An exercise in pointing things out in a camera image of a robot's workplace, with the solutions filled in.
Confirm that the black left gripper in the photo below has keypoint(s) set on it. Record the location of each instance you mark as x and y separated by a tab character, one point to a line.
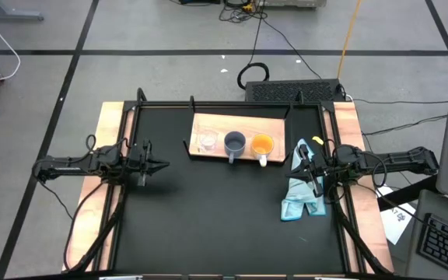
139	160

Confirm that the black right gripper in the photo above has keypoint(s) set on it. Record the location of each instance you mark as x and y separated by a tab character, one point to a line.
321	165

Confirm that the orange and white mug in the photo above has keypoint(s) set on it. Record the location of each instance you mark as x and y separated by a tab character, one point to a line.
263	144

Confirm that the small clear glass cup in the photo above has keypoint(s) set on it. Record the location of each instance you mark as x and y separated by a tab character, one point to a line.
208	141

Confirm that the grey mug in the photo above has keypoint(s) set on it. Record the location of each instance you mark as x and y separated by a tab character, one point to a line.
235	143

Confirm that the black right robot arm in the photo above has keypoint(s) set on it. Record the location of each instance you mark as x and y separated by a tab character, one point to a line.
395	162

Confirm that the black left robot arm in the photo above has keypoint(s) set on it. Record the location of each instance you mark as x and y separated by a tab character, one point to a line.
76	167

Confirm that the light blue cloth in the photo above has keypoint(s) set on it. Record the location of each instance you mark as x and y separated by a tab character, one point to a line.
296	206

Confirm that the small yellow tag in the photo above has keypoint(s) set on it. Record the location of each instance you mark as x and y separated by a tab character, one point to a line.
317	140

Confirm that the black perforated computer case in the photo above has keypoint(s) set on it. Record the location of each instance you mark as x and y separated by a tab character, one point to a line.
290	91

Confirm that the white paper sheet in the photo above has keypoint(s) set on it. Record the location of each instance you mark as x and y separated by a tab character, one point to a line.
397	223

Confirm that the black desk leg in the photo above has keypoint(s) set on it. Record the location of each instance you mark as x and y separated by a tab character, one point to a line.
407	194

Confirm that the grey desk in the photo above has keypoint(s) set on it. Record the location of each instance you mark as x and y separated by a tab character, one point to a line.
416	253

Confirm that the black keyboard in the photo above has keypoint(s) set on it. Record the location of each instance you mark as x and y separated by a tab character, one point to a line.
447	245

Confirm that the grey box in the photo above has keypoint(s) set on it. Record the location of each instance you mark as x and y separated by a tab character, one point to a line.
294	3

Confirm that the grey metal floor stand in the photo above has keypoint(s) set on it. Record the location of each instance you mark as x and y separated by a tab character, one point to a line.
6	16

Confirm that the wooden shelf with black frame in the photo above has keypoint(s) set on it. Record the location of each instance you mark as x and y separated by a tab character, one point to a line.
243	122

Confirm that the black metal rig frame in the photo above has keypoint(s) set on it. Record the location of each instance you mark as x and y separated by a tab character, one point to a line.
228	104

